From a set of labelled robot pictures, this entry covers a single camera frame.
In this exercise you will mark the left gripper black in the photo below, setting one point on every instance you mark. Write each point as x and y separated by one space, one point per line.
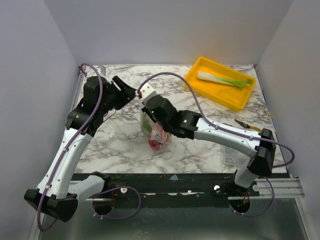
127 93

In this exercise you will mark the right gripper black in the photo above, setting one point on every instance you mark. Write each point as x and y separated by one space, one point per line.
148 117

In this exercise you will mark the clear pink zip top bag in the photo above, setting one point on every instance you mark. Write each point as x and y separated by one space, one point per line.
168 135

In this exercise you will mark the green grapes bunch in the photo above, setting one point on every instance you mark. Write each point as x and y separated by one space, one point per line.
146 125

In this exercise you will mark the silver fish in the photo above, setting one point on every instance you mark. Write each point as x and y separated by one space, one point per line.
157 133

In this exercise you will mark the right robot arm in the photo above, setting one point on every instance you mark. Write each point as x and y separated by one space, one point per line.
258 146

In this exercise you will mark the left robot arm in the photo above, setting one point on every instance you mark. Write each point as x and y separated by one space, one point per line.
54 196

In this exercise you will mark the white green leek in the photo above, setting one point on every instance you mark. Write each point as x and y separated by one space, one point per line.
205 76

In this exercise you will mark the yellow plastic tray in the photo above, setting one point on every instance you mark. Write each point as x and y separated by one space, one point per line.
230 97

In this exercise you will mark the clear plastic screw box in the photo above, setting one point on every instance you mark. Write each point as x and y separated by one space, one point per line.
234 158

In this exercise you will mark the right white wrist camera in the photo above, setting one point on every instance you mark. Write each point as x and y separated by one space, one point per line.
146 92

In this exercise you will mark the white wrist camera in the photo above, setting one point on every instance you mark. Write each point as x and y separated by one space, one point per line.
146 92
102 70

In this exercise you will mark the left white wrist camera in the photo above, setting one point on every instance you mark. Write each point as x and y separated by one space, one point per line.
102 70

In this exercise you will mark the aluminium frame rail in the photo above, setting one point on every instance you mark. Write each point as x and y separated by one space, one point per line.
70 134

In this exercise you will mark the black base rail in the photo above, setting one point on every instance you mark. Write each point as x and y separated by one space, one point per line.
181 190

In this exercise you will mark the yellow handled pliers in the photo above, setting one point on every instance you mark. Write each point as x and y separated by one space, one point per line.
247 126

